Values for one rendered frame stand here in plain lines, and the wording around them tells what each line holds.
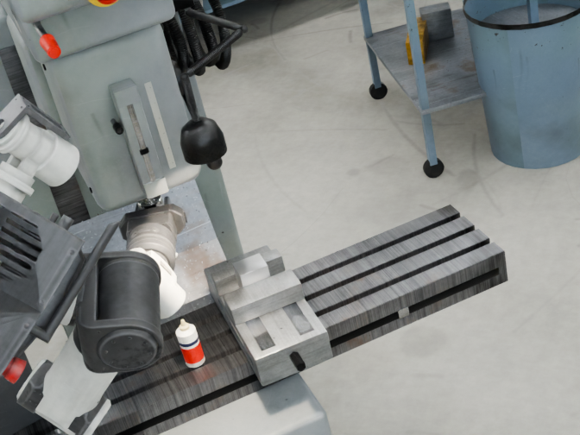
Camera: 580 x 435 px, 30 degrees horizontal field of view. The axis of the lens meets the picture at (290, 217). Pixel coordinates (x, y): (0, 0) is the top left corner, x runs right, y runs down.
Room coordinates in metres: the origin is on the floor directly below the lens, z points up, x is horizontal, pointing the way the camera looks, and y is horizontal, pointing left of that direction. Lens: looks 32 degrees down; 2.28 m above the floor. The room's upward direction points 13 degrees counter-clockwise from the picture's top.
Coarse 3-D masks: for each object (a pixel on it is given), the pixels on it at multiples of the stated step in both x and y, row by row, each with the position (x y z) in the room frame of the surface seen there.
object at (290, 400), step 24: (288, 384) 1.67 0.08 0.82; (240, 408) 1.63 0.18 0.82; (264, 408) 1.62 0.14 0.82; (288, 408) 1.60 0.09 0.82; (312, 408) 1.58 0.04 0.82; (168, 432) 1.61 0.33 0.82; (192, 432) 1.60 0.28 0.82; (216, 432) 1.58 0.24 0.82; (240, 432) 1.56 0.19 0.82; (264, 432) 1.55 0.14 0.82; (288, 432) 1.54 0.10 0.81; (312, 432) 1.56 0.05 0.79
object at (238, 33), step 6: (240, 30) 1.68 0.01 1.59; (228, 36) 1.66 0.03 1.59; (234, 36) 1.66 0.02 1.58; (240, 36) 1.67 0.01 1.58; (222, 42) 1.64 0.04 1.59; (228, 42) 1.65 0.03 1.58; (216, 48) 1.63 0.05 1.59; (222, 48) 1.63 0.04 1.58; (210, 54) 1.61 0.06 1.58; (216, 54) 1.62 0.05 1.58; (198, 60) 1.60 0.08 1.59; (204, 60) 1.60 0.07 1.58; (210, 60) 1.60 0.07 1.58; (192, 66) 1.58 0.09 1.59; (198, 66) 1.58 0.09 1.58; (186, 72) 1.57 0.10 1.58; (192, 72) 1.57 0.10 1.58
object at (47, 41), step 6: (36, 24) 1.59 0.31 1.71; (36, 30) 1.58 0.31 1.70; (42, 30) 1.56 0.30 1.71; (42, 36) 1.52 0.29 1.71; (48, 36) 1.52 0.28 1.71; (42, 42) 1.51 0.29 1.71; (48, 42) 1.50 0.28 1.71; (54, 42) 1.50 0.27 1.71; (48, 48) 1.48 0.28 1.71; (54, 48) 1.48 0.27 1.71; (48, 54) 1.48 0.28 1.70; (54, 54) 1.48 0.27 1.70
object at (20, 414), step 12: (24, 372) 1.65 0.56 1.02; (0, 384) 1.63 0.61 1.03; (12, 384) 1.64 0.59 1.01; (0, 396) 1.62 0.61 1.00; (12, 396) 1.63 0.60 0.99; (0, 408) 1.62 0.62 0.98; (12, 408) 1.63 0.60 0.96; (24, 408) 1.64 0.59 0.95; (0, 420) 1.62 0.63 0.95; (12, 420) 1.62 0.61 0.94; (24, 420) 1.63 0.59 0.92; (36, 420) 1.64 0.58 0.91; (0, 432) 1.61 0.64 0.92; (12, 432) 1.62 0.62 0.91
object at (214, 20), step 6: (186, 12) 1.82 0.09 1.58; (192, 12) 1.81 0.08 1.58; (198, 12) 1.80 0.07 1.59; (198, 18) 1.79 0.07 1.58; (204, 18) 1.78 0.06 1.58; (210, 18) 1.76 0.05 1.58; (216, 18) 1.75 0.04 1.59; (222, 18) 1.74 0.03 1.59; (216, 24) 1.75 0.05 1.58; (222, 24) 1.73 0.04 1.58; (228, 24) 1.72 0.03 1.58; (234, 24) 1.71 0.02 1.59; (240, 24) 1.70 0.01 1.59; (246, 30) 1.69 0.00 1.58
